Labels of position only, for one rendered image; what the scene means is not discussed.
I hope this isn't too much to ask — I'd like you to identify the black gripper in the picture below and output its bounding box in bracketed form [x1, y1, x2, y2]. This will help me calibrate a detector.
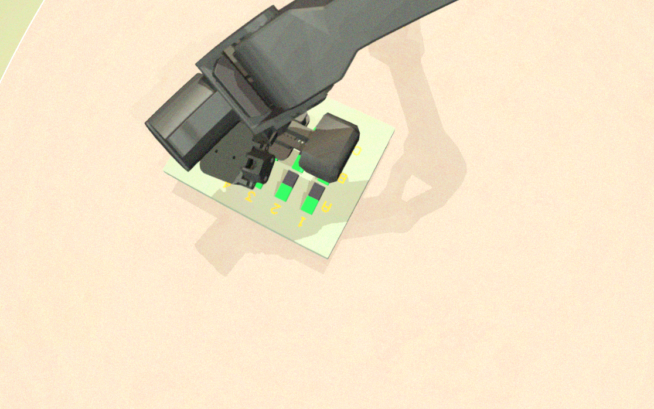
[268, 112, 360, 183]

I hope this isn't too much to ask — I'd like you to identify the pale yellow switch panel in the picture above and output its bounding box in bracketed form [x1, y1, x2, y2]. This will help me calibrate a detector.
[163, 97, 395, 260]

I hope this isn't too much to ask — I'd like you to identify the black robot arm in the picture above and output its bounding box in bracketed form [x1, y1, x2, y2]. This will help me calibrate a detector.
[144, 0, 459, 189]

